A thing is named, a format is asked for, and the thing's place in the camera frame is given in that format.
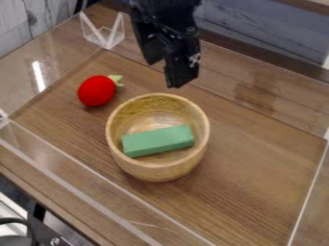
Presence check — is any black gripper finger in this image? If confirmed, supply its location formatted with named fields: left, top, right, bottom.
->
left=163, top=33, right=201, bottom=88
left=130, top=12, right=164, bottom=64

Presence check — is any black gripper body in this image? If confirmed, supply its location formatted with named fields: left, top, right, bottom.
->
left=130, top=0, right=202, bottom=42

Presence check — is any green rectangular block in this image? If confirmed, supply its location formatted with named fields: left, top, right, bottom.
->
left=122, top=125, right=195, bottom=158

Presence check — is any light wooden bowl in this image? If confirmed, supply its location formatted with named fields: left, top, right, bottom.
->
left=106, top=93, right=210, bottom=182

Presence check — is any red plush strawberry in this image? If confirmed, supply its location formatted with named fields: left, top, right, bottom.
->
left=77, top=75, right=123, bottom=107

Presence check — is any clear acrylic corner bracket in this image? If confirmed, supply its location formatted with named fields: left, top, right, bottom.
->
left=79, top=12, right=124, bottom=50

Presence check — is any clear acrylic tray wall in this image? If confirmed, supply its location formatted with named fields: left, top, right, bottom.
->
left=0, top=111, right=214, bottom=246

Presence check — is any black table leg frame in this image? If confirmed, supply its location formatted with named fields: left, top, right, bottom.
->
left=27, top=204, right=72, bottom=246

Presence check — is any black cable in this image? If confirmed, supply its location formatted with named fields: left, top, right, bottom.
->
left=0, top=217, right=36, bottom=244

